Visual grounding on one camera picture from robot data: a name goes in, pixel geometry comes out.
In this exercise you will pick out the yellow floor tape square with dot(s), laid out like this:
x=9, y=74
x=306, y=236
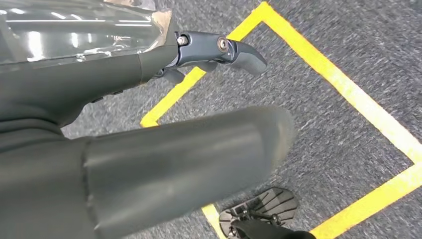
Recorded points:
x=329, y=72

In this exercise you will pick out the black robot foot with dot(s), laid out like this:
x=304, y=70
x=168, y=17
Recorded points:
x=263, y=211

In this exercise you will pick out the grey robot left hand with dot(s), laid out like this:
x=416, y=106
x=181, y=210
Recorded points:
x=181, y=158

